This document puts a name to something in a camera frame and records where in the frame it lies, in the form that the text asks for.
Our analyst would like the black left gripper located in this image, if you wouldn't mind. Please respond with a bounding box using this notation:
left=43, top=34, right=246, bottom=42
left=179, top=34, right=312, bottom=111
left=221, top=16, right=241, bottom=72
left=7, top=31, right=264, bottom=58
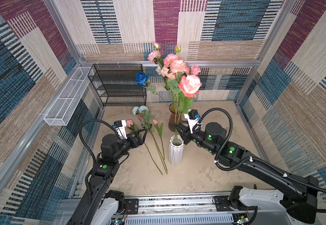
left=112, top=128, right=147, bottom=163

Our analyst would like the red glass vase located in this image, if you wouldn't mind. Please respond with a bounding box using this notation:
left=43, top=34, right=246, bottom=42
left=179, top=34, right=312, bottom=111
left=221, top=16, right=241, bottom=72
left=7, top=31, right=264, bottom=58
left=168, top=104, right=181, bottom=132

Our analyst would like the white ribbed ceramic vase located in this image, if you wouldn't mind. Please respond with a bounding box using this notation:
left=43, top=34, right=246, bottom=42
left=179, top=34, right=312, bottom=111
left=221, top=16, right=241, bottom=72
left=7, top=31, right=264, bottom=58
left=169, top=136, right=184, bottom=166

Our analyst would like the pink rose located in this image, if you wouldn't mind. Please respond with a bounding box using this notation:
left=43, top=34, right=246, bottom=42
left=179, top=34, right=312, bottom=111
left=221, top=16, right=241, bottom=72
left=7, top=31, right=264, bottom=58
left=173, top=74, right=203, bottom=146

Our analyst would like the blue rose stem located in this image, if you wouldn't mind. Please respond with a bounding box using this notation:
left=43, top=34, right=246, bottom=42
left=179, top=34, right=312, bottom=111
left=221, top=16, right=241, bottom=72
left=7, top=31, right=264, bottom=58
left=135, top=72, right=167, bottom=103

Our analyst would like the pale peach carnation spray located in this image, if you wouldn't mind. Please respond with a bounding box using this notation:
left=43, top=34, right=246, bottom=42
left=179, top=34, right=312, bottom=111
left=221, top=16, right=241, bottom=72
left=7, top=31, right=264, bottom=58
left=147, top=42, right=178, bottom=113

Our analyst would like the pink rose spray stem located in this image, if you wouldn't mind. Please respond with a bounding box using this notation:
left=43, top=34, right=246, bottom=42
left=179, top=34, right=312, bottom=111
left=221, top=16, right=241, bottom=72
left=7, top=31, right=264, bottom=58
left=186, top=65, right=201, bottom=76

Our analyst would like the pink carnation spray stem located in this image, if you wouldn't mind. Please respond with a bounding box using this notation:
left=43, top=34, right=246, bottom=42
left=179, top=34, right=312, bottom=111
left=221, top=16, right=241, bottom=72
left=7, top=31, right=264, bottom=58
left=161, top=45, right=188, bottom=113

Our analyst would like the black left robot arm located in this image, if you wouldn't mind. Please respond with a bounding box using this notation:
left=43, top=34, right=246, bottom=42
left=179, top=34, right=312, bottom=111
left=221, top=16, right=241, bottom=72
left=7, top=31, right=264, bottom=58
left=67, top=119, right=148, bottom=225

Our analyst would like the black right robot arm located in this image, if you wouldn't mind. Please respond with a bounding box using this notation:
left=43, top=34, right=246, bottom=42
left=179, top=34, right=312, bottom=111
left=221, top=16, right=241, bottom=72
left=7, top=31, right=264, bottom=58
left=174, top=107, right=326, bottom=224

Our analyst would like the pile of artificial flowers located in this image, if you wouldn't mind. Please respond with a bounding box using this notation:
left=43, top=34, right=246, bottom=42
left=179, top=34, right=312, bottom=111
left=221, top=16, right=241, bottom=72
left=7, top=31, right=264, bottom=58
left=126, top=106, right=168, bottom=175

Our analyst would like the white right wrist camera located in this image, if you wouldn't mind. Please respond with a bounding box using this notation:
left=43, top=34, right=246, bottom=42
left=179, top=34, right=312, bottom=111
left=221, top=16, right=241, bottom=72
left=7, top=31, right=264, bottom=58
left=184, top=109, right=201, bottom=134

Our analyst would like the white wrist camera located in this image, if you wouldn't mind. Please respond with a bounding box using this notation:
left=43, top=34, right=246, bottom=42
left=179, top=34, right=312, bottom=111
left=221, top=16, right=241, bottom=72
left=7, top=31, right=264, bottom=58
left=184, top=109, right=201, bottom=134
left=113, top=120, right=127, bottom=140

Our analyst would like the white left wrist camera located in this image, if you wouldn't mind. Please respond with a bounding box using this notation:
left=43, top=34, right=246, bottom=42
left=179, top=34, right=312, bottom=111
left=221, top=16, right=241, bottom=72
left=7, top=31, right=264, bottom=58
left=113, top=120, right=127, bottom=140

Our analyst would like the black wire shelf rack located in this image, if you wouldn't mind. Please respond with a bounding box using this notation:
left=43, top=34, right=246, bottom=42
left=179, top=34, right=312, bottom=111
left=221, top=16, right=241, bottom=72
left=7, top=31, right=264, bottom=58
left=88, top=64, right=147, bottom=107

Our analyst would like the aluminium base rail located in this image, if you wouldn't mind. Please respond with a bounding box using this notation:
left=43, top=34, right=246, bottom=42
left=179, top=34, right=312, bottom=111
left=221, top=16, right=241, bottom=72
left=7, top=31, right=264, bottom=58
left=95, top=191, right=267, bottom=225

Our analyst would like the white wire mesh basket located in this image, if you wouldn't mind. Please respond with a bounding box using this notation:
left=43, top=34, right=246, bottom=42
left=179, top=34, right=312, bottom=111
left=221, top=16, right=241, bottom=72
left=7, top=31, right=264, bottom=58
left=44, top=67, right=90, bottom=126

